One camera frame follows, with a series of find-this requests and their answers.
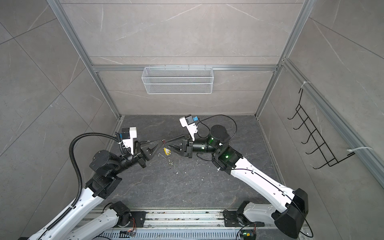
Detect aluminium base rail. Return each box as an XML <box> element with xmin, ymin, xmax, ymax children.
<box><xmin>74</xmin><ymin>209</ymin><xmax>271</xmax><ymax>240</ymax></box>

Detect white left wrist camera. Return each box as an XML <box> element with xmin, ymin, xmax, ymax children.
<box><xmin>118</xmin><ymin>127</ymin><xmax>137</xmax><ymax>155</ymax></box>

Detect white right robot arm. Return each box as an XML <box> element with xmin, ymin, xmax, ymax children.
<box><xmin>163</xmin><ymin>125</ymin><xmax>309</xmax><ymax>239</ymax></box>

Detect black wire hook rack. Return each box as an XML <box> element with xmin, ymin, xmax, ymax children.
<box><xmin>287</xmin><ymin>89</ymin><xmax>355</xmax><ymax>170</ymax></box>

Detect black right camera cable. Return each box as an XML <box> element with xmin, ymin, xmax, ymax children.
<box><xmin>196</xmin><ymin>114</ymin><xmax>238</xmax><ymax>142</ymax></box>

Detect aluminium frame profiles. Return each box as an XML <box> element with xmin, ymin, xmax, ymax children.
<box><xmin>48</xmin><ymin>1</ymin><xmax>384</xmax><ymax>186</ymax></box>

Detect black corrugated cable conduit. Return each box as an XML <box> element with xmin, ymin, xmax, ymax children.
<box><xmin>44</xmin><ymin>132</ymin><xmax>125</xmax><ymax>232</ymax></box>

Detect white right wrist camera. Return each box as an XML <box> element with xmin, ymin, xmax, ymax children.
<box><xmin>179</xmin><ymin>115</ymin><xmax>198</xmax><ymax>141</ymax></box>

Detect white wire mesh basket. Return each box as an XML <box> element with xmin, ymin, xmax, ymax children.
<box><xmin>142</xmin><ymin>66</ymin><xmax>214</xmax><ymax>95</ymax></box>

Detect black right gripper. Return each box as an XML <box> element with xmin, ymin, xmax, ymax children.
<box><xmin>166</xmin><ymin>133</ymin><xmax>222</xmax><ymax>160</ymax></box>

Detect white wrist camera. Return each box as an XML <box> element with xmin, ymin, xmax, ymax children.
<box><xmin>179</xmin><ymin>115</ymin><xmax>198</xmax><ymax>141</ymax></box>
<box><xmin>118</xmin><ymin>127</ymin><xmax>137</xmax><ymax>155</ymax></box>

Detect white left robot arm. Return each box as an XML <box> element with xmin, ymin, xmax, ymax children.
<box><xmin>29</xmin><ymin>141</ymin><xmax>164</xmax><ymax>240</ymax></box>

